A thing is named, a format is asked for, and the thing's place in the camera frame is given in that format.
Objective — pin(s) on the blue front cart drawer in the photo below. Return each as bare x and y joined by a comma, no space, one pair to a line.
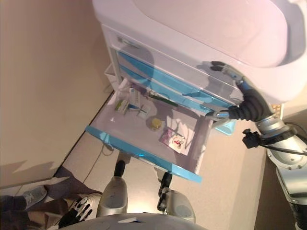
168,90
124,124
172,79

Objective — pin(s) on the white medical cart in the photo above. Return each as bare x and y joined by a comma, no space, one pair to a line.
192,28

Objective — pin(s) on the green blister strip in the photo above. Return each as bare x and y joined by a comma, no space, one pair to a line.
163,98

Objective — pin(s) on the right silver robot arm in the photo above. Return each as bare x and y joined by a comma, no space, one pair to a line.
295,167

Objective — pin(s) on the grey person shoe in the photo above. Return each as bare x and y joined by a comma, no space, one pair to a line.
36,195

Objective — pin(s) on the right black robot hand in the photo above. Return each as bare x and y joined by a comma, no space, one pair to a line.
251,107

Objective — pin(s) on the plain white medicine box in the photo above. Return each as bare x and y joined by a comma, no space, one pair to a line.
123,88

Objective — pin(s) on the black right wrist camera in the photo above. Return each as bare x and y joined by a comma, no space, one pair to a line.
250,139

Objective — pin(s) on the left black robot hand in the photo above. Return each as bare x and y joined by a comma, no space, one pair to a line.
72,215

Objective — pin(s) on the blue plastic side bin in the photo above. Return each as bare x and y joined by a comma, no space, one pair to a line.
226,128

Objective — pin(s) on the white card red figure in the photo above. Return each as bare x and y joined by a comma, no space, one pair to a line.
178,146

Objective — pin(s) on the yellow capsule medicine bottle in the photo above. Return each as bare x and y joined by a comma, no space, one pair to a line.
154,123

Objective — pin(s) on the right silver robot leg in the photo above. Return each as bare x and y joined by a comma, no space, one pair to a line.
177,206

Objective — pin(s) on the clear plastic bag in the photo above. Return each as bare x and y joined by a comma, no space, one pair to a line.
184,122

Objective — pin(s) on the green white medicine box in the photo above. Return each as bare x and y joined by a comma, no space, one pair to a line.
122,107

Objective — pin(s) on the silver robot torso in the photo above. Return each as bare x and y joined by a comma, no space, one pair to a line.
124,222

